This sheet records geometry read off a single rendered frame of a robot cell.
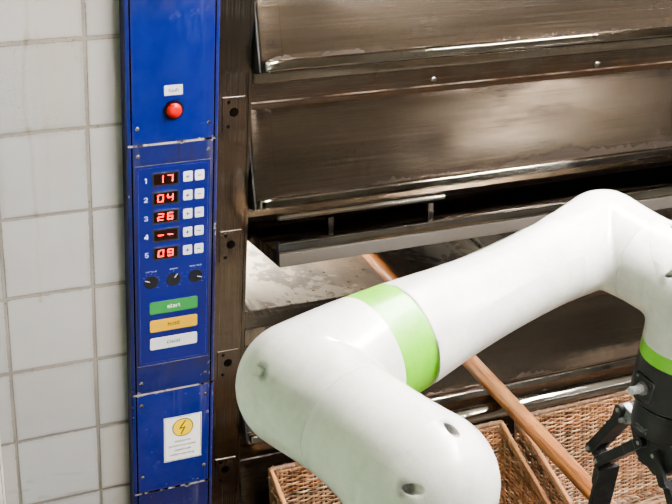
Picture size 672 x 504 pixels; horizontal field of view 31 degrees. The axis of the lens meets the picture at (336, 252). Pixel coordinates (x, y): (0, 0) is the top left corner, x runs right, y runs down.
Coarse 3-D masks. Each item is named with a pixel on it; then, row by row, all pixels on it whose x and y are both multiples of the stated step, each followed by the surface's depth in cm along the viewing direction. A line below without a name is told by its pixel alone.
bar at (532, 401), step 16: (576, 384) 226; (592, 384) 227; (608, 384) 228; (624, 384) 229; (528, 400) 221; (544, 400) 222; (560, 400) 224; (576, 400) 226; (464, 416) 216; (480, 416) 217; (496, 416) 219
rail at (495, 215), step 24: (624, 192) 239; (648, 192) 241; (456, 216) 225; (480, 216) 226; (504, 216) 229; (528, 216) 231; (288, 240) 213; (312, 240) 214; (336, 240) 216; (360, 240) 218
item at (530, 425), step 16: (368, 256) 259; (384, 272) 253; (480, 368) 223; (496, 384) 219; (496, 400) 218; (512, 400) 215; (512, 416) 213; (528, 416) 211; (528, 432) 209; (544, 432) 207; (544, 448) 205; (560, 448) 203; (560, 464) 201; (576, 464) 200; (576, 480) 198
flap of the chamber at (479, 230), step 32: (480, 192) 247; (512, 192) 247; (544, 192) 247; (576, 192) 247; (256, 224) 229; (288, 224) 228; (320, 224) 228; (352, 224) 228; (384, 224) 228; (480, 224) 227; (512, 224) 230; (288, 256) 213; (320, 256) 215; (352, 256) 218
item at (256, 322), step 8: (344, 296) 248; (296, 304) 244; (304, 304) 244; (312, 304) 244; (320, 304) 245; (248, 312) 240; (256, 312) 240; (264, 312) 241; (272, 312) 241; (280, 312) 241; (288, 312) 241; (296, 312) 241; (248, 320) 238; (256, 320) 238; (264, 320) 238; (272, 320) 238; (280, 320) 238; (248, 328) 235; (256, 328) 236; (264, 328) 236; (248, 336) 236; (256, 336) 237; (248, 344) 237
